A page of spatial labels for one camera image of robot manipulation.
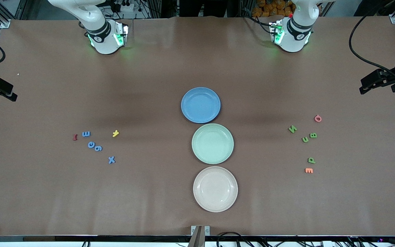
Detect brown table cover sheet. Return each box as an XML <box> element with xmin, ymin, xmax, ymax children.
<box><xmin>0</xmin><ymin>15</ymin><xmax>395</xmax><ymax>237</ymax></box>

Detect pile of orange objects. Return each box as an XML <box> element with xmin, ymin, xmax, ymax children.
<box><xmin>252</xmin><ymin>0</ymin><xmax>294</xmax><ymax>17</ymax></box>

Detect white power strip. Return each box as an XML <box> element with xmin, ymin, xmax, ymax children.
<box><xmin>113</xmin><ymin>0</ymin><xmax>140</xmax><ymax>12</ymax></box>

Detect light green plate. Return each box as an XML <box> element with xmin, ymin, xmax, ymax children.
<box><xmin>191</xmin><ymin>123</ymin><xmax>235</xmax><ymax>165</ymax></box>

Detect blue plate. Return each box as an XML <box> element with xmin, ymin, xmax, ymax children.
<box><xmin>181</xmin><ymin>87</ymin><xmax>221</xmax><ymax>124</ymax></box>

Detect cream plate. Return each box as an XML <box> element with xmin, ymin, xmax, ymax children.
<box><xmin>193</xmin><ymin>166</ymin><xmax>238</xmax><ymax>213</ymax></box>

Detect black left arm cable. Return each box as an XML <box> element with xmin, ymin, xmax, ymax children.
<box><xmin>348</xmin><ymin>0</ymin><xmax>395</xmax><ymax>84</ymax></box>

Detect black base cable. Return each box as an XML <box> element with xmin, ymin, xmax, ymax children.
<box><xmin>78</xmin><ymin>21</ymin><xmax>89</xmax><ymax>39</ymax></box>
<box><xmin>240</xmin><ymin>9</ymin><xmax>273</xmax><ymax>35</ymax></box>

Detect black looped cable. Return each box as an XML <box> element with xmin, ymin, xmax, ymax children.
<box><xmin>216</xmin><ymin>232</ymin><xmax>253</xmax><ymax>247</ymax></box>

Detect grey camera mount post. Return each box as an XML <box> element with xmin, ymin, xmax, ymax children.
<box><xmin>191</xmin><ymin>225</ymin><xmax>211</xmax><ymax>247</ymax></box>

